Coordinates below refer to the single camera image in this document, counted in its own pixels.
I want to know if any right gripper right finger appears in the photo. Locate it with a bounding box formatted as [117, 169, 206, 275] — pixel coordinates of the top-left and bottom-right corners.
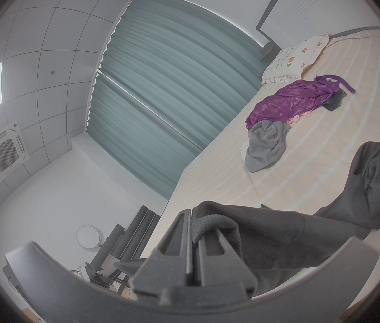
[198, 229, 258, 293]

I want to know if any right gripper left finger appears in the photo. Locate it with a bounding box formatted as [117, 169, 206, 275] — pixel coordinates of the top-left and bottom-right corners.
[132, 211, 194, 296]

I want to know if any black T-shirt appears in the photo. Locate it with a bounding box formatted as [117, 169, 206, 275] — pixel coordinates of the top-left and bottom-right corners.
[190, 142, 380, 297]

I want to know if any bed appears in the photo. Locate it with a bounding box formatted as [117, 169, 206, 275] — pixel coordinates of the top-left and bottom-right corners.
[140, 0, 380, 315]

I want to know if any black chest of drawers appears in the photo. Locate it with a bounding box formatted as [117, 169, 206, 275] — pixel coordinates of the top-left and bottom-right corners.
[119, 205, 161, 261]

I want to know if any black dressing table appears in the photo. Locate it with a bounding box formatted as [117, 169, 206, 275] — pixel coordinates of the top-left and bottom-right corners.
[92, 224, 125, 272]

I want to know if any grey garment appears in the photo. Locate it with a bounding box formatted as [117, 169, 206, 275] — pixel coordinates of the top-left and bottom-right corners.
[245, 120, 290, 173]

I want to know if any pink garment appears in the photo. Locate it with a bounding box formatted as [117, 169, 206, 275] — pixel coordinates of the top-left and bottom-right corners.
[286, 111, 304, 126]

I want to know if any purple garment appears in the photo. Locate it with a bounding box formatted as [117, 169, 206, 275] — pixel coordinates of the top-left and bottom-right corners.
[245, 75, 357, 130]

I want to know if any white ceiling air conditioner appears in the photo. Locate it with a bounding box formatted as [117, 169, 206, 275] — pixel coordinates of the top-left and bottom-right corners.
[0, 122, 30, 181]

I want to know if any small black garment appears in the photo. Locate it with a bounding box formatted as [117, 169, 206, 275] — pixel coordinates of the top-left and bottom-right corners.
[323, 89, 347, 111]

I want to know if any white printed pillow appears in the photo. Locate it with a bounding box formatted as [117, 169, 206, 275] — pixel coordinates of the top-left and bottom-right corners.
[261, 33, 330, 85]

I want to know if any grey bedside table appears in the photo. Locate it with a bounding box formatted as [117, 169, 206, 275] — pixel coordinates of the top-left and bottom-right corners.
[259, 42, 282, 60]

